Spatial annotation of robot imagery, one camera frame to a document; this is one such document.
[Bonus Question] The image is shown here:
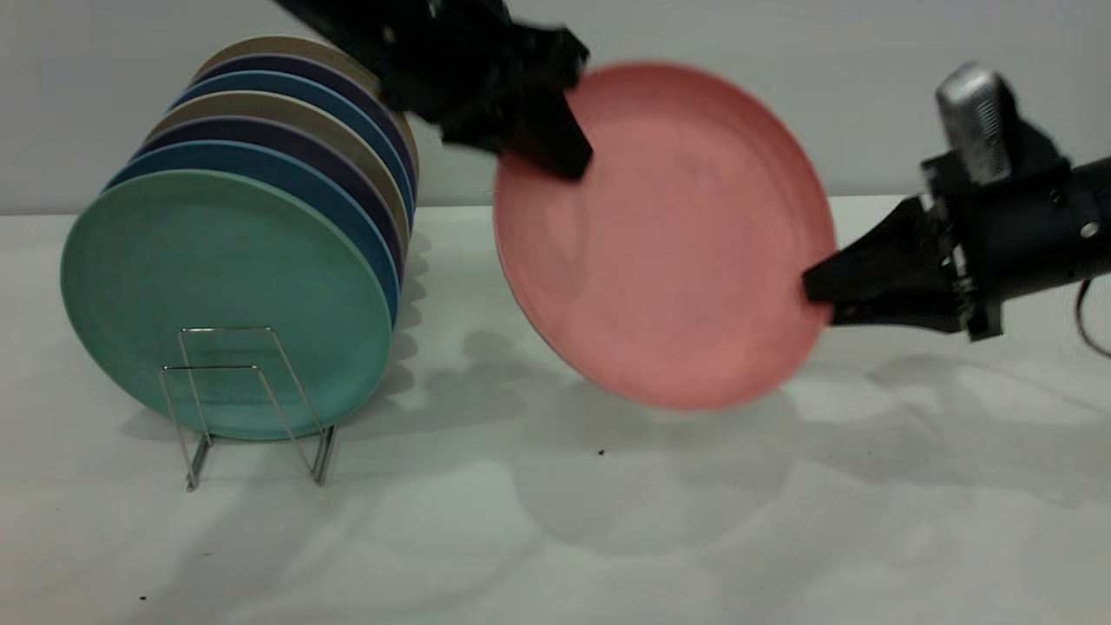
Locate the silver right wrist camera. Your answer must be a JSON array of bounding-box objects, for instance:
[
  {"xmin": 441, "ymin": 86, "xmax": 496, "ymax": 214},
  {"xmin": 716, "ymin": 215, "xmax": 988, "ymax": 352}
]
[{"xmin": 936, "ymin": 62, "xmax": 1015, "ymax": 185}]

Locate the dark purple plate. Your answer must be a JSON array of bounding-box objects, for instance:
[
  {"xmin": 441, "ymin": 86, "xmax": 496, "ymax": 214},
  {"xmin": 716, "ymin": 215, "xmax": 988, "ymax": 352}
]
[
  {"xmin": 135, "ymin": 117, "xmax": 406, "ymax": 283},
  {"xmin": 191, "ymin": 54, "xmax": 419, "ymax": 209}
]

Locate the beige plate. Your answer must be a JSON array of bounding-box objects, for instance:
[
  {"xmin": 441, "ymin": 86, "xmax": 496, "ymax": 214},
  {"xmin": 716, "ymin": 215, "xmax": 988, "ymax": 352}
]
[
  {"xmin": 193, "ymin": 35, "xmax": 422, "ymax": 188},
  {"xmin": 143, "ymin": 91, "xmax": 411, "ymax": 261}
]

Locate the thin black cable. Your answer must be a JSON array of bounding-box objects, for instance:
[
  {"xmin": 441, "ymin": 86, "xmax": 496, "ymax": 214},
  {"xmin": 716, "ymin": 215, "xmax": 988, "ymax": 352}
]
[{"xmin": 1075, "ymin": 278, "xmax": 1111, "ymax": 359}]

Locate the green plate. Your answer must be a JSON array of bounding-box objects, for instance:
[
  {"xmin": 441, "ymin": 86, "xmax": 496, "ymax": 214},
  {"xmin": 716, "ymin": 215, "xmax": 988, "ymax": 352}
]
[{"xmin": 61, "ymin": 169, "xmax": 393, "ymax": 441}]

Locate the blue plate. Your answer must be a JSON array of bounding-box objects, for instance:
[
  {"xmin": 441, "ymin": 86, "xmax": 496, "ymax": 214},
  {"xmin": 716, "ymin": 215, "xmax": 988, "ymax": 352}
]
[
  {"xmin": 169, "ymin": 71, "xmax": 416, "ymax": 235},
  {"xmin": 104, "ymin": 141, "xmax": 402, "ymax": 326}
]

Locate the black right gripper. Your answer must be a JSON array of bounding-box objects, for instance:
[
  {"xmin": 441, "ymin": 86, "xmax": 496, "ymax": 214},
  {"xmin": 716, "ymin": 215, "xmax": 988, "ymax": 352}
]
[{"xmin": 803, "ymin": 122, "xmax": 1086, "ymax": 341}]

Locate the metal wire plate rack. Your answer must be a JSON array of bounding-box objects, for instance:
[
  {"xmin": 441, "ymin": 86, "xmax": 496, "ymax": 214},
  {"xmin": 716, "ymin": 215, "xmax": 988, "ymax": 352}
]
[{"xmin": 159, "ymin": 326, "xmax": 338, "ymax": 492}]

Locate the pink plate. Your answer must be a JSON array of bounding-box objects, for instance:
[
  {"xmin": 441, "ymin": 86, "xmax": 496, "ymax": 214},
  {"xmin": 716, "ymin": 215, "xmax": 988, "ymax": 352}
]
[{"xmin": 492, "ymin": 62, "xmax": 837, "ymax": 411}]

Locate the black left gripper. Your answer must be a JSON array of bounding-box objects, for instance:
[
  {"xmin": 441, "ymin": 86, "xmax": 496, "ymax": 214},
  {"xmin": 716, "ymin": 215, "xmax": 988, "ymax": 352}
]
[{"xmin": 382, "ymin": 0, "xmax": 595, "ymax": 182}]

